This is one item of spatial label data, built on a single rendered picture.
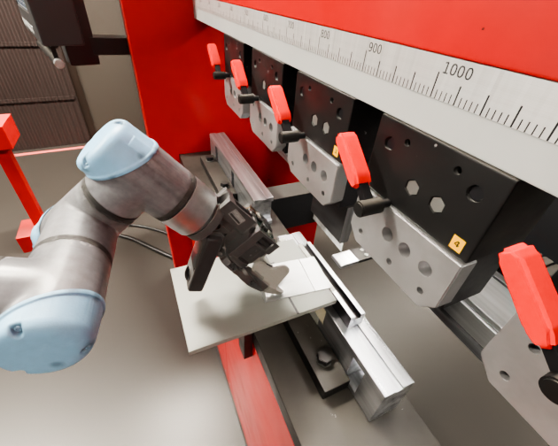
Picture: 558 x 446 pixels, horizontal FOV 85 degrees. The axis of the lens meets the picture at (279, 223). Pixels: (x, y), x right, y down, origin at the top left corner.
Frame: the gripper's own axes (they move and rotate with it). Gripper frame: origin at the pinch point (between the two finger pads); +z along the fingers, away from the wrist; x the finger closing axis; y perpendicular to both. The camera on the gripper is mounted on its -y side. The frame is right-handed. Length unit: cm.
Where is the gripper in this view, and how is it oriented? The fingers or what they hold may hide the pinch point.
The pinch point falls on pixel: (270, 279)
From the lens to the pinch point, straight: 57.0
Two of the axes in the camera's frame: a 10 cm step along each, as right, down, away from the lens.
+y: 7.7, -6.1, -1.8
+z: 5.6, 5.2, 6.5
